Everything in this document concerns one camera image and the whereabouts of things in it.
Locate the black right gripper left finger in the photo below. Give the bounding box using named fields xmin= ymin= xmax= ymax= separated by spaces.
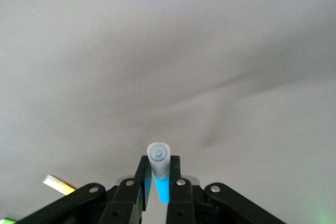
xmin=15 ymin=155 xmax=153 ymax=224

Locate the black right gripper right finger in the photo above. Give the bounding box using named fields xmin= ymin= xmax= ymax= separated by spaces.
xmin=165 ymin=155 xmax=287 ymax=224

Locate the blue marker with clear cap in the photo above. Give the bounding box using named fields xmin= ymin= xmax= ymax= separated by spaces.
xmin=143 ymin=142 xmax=171 ymax=204

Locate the yellow marker with clear cap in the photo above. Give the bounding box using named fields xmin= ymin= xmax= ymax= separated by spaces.
xmin=43 ymin=174 xmax=77 ymax=196

